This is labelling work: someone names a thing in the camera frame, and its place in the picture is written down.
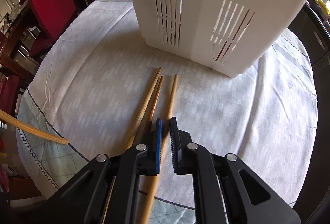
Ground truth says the light wooden chopstick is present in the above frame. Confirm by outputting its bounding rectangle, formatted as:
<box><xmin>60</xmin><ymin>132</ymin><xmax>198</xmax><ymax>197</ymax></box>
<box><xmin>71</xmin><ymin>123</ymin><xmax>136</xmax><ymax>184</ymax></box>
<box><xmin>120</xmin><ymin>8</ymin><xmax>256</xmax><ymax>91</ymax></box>
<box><xmin>0</xmin><ymin>110</ymin><xmax>69</xmax><ymax>145</ymax></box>

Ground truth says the dark brown chopstick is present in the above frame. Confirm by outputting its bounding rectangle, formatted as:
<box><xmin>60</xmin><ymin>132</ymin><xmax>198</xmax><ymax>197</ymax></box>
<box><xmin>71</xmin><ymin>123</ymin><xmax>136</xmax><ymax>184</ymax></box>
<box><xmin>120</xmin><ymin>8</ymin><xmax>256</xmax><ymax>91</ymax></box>
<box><xmin>210</xmin><ymin>3</ymin><xmax>255</xmax><ymax>62</ymax></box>

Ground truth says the wooden chopstick on table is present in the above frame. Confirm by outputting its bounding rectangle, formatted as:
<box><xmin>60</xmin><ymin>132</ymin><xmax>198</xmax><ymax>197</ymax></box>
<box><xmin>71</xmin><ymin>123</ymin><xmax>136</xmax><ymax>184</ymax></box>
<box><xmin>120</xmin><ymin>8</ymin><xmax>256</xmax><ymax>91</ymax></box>
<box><xmin>124</xmin><ymin>67</ymin><xmax>162</xmax><ymax>151</ymax></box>
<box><xmin>139</xmin><ymin>74</ymin><xmax>178</xmax><ymax>224</ymax></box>
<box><xmin>134</xmin><ymin>76</ymin><xmax>164</xmax><ymax>145</ymax></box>

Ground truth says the white patterned tablecloth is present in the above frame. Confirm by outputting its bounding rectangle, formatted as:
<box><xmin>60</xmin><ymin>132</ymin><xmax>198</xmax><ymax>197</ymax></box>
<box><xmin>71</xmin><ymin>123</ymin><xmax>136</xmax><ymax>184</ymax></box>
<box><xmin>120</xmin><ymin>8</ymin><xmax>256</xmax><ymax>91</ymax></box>
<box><xmin>15</xmin><ymin>0</ymin><xmax>318</xmax><ymax>224</ymax></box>

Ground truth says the white plastic utensil holder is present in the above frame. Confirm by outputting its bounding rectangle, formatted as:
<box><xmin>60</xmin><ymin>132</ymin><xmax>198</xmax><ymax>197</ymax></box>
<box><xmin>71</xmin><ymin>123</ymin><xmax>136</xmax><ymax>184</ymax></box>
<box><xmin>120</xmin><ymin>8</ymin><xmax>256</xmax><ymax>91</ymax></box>
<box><xmin>121</xmin><ymin>0</ymin><xmax>318</xmax><ymax>78</ymax></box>

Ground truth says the red chair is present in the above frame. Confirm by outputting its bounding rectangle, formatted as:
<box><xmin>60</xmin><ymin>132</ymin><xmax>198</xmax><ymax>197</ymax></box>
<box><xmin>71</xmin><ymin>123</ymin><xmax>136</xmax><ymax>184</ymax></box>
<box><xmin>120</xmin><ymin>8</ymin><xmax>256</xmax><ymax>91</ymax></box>
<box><xmin>28</xmin><ymin>0</ymin><xmax>78</xmax><ymax>60</ymax></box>

